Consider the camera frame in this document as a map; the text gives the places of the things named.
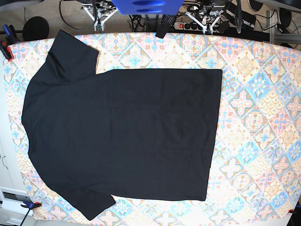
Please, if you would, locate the blue clamp top left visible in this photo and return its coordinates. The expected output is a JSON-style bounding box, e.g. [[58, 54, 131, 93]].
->
[[0, 24, 14, 62]]

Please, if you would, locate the blue clamp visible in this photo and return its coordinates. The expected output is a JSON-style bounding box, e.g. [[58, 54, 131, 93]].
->
[[20, 201, 42, 226], [0, 24, 14, 62]]

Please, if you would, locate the blue clamp bottom left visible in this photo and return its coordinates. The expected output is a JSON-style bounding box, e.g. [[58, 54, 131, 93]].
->
[[20, 201, 42, 226]]

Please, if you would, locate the black round stand base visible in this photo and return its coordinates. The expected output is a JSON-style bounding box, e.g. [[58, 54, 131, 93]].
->
[[22, 16, 50, 41]]

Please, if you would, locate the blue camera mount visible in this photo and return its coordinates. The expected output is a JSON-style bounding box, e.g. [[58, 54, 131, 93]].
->
[[112, 0, 184, 15]]

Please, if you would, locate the black T-shirt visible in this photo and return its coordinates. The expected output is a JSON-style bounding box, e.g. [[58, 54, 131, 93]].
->
[[22, 31, 222, 220]]

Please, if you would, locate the white cabinet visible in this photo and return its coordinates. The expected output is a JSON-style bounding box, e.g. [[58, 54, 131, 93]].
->
[[0, 56, 28, 223]]

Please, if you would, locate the patterned tablecloth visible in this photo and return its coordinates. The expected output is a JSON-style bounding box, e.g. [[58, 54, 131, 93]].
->
[[3, 33, 301, 226]]

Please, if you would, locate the white power strip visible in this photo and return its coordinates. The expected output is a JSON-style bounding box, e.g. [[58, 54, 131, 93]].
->
[[173, 21, 221, 33]]

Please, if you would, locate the black perforated bracket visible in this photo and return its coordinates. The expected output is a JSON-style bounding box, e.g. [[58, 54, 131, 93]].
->
[[156, 15, 176, 39]]

